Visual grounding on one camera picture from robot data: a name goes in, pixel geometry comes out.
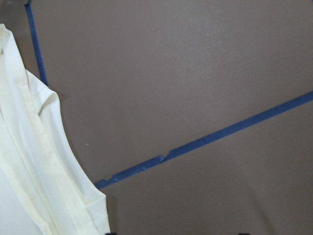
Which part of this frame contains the cream long-sleeve cat shirt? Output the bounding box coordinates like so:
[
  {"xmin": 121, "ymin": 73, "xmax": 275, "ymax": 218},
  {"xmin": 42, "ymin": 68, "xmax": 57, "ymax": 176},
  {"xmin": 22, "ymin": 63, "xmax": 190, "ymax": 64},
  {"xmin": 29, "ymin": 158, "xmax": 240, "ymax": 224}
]
[{"xmin": 0, "ymin": 24, "xmax": 111, "ymax": 235}]

